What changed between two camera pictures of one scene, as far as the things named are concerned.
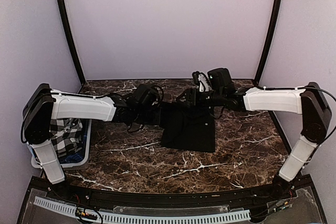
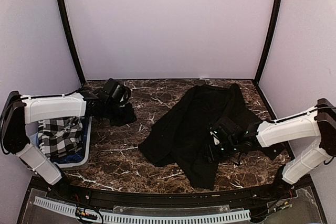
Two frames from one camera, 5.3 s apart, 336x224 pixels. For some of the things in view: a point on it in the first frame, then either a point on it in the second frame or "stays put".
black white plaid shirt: [66, 135] stays put
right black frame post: [274, 27] stays put
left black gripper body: [146, 118] to [112, 108]
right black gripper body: [205, 102] to [216, 156]
